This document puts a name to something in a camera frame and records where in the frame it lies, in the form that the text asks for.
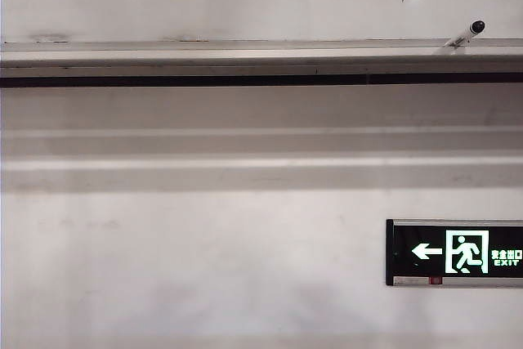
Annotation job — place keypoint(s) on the black green exit sign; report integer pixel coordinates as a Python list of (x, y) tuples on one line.
[(421, 251)]

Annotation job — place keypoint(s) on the grey aluminium whiteboard tray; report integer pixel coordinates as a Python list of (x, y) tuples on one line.
[(245, 59)]

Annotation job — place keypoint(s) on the white whiteboard with aluminium frame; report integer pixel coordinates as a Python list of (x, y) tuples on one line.
[(245, 1)]

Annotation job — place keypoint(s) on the white whiteboard marker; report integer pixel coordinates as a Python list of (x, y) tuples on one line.
[(461, 39)]

